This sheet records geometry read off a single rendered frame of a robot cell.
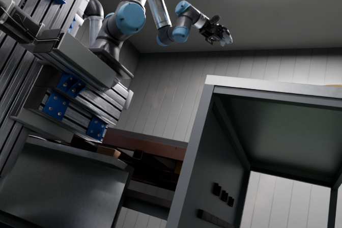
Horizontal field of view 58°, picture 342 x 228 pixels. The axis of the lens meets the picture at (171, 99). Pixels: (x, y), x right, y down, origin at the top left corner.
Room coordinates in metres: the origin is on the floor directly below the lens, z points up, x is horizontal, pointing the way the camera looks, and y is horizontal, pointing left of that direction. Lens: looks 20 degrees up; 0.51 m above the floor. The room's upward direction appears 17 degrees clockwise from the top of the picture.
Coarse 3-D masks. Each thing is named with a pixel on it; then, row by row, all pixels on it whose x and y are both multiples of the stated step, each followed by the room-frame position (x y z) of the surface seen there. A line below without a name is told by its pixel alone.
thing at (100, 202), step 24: (24, 168) 1.78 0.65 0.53; (48, 168) 1.71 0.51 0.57; (72, 168) 1.64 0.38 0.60; (96, 168) 1.58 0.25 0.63; (24, 192) 1.75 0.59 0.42; (48, 192) 1.68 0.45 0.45; (72, 192) 1.62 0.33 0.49; (96, 192) 1.56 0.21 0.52; (120, 192) 1.51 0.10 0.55; (24, 216) 1.72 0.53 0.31; (48, 216) 1.66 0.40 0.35; (72, 216) 1.60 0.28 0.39; (96, 216) 1.54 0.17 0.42
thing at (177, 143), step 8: (112, 128) 1.68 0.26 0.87; (128, 136) 1.63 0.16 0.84; (136, 136) 1.61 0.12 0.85; (144, 136) 1.59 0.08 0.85; (152, 136) 1.57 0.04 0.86; (64, 144) 2.63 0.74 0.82; (96, 144) 2.09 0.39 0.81; (168, 144) 1.52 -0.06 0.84; (176, 144) 1.51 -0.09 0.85; (184, 144) 1.49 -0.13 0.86; (120, 152) 2.12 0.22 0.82; (128, 152) 2.12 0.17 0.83; (160, 160) 1.94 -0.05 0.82; (168, 160) 1.85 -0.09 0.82
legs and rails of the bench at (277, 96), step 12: (228, 96) 1.06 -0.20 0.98; (240, 96) 1.02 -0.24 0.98; (252, 96) 1.00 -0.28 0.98; (264, 96) 0.98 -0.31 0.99; (276, 96) 0.96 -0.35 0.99; (288, 96) 0.95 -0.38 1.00; (300, 96) 0.93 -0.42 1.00; (312, 96) 0.91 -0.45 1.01; (324, 108) 0.92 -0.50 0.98; (336, 108) 0.89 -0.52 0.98; (252, 168) 2.19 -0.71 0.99; (300, 180) 2.05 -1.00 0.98; (312, 180) 2.01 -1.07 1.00; (336, 180) 1.74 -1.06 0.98; (336, 192) 1.95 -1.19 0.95; (336, 204) 1.94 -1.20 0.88
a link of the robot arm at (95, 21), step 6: (90, 0) 1.65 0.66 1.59; (96, 0) 1.66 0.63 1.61; (90, 6) 1.65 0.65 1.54; (96, 6) 1.64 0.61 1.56; (90, 12) 1.66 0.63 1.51; (96, 12) 1.65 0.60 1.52; (102, 12) 1.67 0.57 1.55; (90, 18) 1.68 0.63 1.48; (96, 18) 1.67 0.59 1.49; (102, 18) 1.69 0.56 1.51; (90, 24) 1.69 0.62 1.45; (96, 24) 1.68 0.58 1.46; (90, 30) 1.70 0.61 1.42; (96, 30) 1.69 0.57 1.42; (90, 36) 1.72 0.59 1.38; (96, 36) 1.71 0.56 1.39; (90, 42) 1.73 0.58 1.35
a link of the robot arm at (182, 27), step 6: (180, 18) 1.23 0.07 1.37; (186, 18) 1.23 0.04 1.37; (174, 24) 1.27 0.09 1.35; (180, 24) 1.23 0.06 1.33; (186, 24) 1.23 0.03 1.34; (168, 30) 1.30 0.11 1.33; (174, 30) 1.25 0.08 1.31; (180, 30) 1.23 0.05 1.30; (186, 30) 1.23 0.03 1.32; (168, 36) 1.31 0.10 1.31; (174, 36) 1.26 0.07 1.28; (180, 36) 1.24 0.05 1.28; (186, 36) 1.24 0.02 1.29; (180, 42) 1.29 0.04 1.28
